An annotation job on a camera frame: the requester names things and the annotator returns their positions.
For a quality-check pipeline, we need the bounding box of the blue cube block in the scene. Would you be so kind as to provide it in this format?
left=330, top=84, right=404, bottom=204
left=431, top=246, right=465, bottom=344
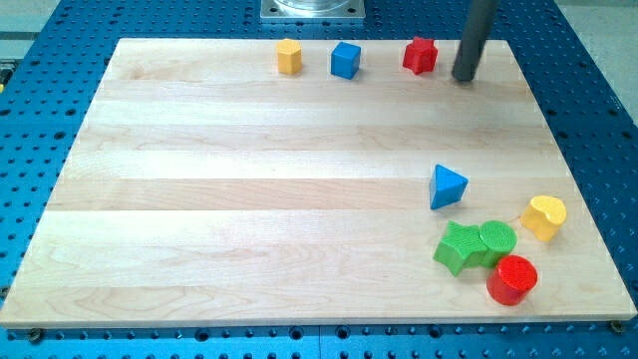
left=330, top=42, right=362, bottom=80

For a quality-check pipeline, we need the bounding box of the light wooden board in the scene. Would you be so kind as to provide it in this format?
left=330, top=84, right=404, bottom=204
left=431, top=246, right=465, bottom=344
left=1, top=38, right=636, bottom=329

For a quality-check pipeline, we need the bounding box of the blue triangle block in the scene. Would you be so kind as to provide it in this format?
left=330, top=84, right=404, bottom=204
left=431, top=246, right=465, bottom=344
left=429, top=165, right=469, bottom=209

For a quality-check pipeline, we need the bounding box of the yellow hexagon block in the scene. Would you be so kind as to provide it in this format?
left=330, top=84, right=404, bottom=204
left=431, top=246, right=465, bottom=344
left=275, top=39, right=303, bottom=75

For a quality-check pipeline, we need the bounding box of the green star block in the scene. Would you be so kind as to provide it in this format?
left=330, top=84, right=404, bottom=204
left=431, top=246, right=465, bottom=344
left=433, top=221, right=487, bottom=276

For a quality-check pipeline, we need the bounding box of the red star block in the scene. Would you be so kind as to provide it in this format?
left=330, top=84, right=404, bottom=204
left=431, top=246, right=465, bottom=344
left=403, top=36, right=439, bottom=75

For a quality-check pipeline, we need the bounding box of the green cylinder block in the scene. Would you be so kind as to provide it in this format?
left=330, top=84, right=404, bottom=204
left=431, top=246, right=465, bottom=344
left=479, top=220, right=517, bottom=268

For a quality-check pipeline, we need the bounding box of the red cylinder block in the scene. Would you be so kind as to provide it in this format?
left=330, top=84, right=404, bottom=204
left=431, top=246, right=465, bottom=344
left=486, top=255, right=538, bottom=306

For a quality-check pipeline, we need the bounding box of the yellow heart block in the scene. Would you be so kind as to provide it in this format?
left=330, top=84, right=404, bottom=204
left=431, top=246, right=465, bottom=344
left=519, top=195, right=567, bottom=241

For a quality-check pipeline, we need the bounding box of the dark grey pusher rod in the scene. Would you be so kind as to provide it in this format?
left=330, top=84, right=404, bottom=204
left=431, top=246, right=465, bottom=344
left=452, top=0, right=499, bottom=82

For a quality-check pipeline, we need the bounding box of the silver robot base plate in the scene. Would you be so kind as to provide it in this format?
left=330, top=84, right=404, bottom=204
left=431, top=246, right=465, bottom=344
left=260, top=0, right=366, bottom=21

